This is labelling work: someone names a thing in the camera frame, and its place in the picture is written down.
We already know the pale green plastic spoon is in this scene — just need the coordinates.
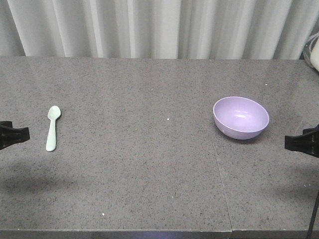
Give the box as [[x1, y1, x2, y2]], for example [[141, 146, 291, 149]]
[[45, 106, 61, 152]]

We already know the white rice cooker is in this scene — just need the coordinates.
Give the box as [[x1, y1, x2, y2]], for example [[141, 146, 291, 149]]
[[310, 38, 319, 71]]

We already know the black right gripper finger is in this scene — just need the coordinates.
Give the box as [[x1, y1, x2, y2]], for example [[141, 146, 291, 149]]
[[285, 125, 319, 157]]

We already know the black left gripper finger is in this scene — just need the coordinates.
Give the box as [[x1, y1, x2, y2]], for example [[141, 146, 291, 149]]
[[0, 121, 30, 150]]

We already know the purple plastic bowl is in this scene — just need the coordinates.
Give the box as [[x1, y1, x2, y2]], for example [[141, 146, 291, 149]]
[[213, 96, 270, 140]]

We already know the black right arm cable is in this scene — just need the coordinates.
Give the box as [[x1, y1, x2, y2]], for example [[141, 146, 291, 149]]
[[306, 189, 319, 239]]

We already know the white pleated curtain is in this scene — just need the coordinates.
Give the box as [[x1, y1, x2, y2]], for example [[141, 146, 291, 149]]
[[0, 0, 319, 59]]

